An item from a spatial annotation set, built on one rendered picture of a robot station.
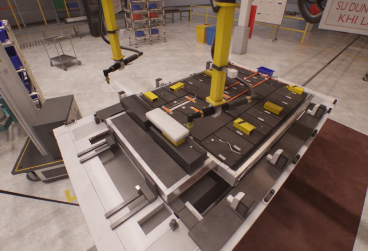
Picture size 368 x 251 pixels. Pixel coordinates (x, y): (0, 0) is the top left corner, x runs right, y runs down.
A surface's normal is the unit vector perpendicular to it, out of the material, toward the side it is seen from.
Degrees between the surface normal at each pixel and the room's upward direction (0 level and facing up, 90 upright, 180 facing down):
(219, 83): 90
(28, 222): 0
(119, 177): 0
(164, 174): 0
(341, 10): 90
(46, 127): 90
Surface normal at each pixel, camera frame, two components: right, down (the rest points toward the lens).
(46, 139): 0.35, 0.55
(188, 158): 0.00, -0.81
